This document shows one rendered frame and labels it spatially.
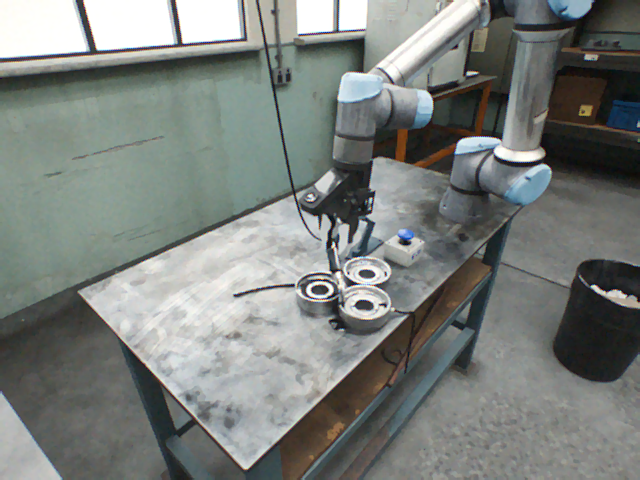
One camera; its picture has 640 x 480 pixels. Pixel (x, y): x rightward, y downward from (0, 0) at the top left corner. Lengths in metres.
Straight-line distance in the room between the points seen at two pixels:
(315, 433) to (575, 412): 1.22
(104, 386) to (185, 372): 1.20
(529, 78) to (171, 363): 0.93
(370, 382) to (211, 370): 0.44
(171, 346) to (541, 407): 1.47
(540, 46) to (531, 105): 0.12
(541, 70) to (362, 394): 0.83
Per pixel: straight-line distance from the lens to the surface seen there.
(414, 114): 0.80
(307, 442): 0.95
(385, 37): 3.12
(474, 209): 1.23
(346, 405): 1.00
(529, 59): 1.02
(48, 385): 2.07
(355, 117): 0.74
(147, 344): 0.84
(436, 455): 1.62
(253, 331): 0.81
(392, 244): 0.99
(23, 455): 0.94
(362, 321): 0.78
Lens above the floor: 1.36
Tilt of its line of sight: 32 degrees down
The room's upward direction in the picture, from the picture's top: straight up
